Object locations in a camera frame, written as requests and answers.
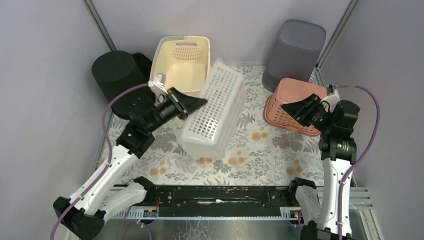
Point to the black round waste bin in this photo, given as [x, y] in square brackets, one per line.
[115, 72]

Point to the black cloth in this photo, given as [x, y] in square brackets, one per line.
[143, 62]

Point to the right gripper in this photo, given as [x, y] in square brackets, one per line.
[301, 109]

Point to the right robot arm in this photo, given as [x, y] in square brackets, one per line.
[327, 218]

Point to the floral table mat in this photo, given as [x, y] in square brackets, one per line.
[258, 154]

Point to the grey ribbed waste bin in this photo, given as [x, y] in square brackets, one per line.
[295, 53]

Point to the cream plastic basket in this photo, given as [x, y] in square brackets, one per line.
[185, 60]

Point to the white translucent perforated basket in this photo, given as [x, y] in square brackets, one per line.
[208, 131]

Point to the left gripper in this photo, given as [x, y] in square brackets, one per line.
[178, 104]

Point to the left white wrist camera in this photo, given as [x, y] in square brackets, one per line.
[157, 85]

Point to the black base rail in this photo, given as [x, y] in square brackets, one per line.
[191, 201]

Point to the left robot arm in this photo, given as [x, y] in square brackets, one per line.
[88, 209]

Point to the pink plastic basket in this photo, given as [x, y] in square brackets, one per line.
[289, 91]

